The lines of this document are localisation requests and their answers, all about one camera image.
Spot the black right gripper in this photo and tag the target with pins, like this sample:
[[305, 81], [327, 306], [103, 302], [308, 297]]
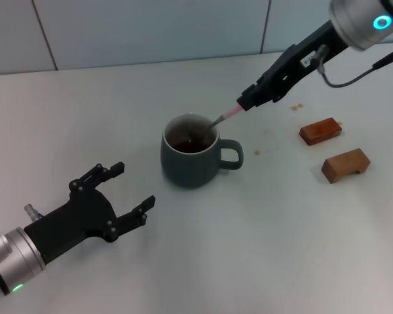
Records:
[[294, 65]]

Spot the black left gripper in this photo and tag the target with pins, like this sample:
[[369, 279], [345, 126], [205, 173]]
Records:
[[82, 216]]

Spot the grey ceramic mug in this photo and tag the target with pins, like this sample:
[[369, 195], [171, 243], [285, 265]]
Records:
[[190, 167]]

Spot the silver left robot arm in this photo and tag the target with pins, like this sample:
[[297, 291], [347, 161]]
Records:
[[19, 255]]

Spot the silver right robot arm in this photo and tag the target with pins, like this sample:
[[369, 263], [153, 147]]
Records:
[[353, 23]]

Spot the flat brown wooden block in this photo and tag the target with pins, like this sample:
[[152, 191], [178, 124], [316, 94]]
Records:
[[319, 131]]

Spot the silver plug on right gripper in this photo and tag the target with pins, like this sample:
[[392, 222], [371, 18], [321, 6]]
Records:
[[321, 54]]

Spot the silver plug on gripper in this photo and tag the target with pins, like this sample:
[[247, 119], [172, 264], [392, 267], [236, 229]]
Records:
[[31, 212], [321, 54]]

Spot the dark coffee liquid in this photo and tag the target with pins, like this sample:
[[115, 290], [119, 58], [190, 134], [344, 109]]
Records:
[[190, 148]]

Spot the silver plug on left gripper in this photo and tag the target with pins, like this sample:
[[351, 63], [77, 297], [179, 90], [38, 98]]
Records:
[[31, 212]]

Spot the arched brown wooden block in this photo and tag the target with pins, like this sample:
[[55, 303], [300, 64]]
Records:
[[340, 165]]

